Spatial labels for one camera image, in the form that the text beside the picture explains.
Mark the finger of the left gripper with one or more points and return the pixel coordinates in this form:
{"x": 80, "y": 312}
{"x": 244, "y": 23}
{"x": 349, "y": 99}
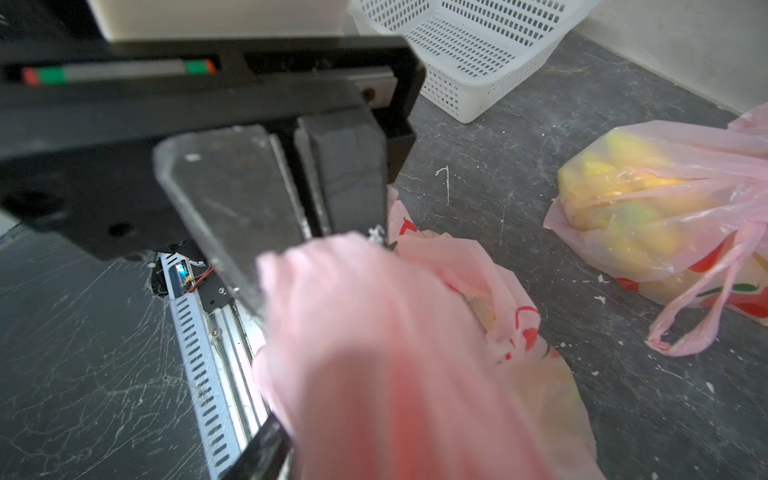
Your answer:
{"x": 344, "y": 159}
{"x": 234, "y": 191}

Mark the aluminium mounting rail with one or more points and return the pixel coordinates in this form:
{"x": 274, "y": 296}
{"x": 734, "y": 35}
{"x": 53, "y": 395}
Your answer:
{"x": 218, "y": 339}

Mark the white plastic basket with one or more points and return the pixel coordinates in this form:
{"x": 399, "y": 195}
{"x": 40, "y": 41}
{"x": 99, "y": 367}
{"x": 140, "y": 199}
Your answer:
{"x": 475, "y": 51}

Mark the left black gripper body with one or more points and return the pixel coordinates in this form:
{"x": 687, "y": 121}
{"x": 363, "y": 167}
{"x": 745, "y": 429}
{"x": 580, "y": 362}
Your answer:
{"x": 80, "y": 120}

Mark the pink plastic bag front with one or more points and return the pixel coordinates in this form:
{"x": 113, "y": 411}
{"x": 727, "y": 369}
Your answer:
{"x": 678, "y": 214}

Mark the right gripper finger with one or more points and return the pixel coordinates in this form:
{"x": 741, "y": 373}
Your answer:
{"x": 267, "y": 455}

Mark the pink strawberry plastic bag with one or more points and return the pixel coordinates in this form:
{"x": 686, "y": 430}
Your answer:
{"x": 422, "y": 359}

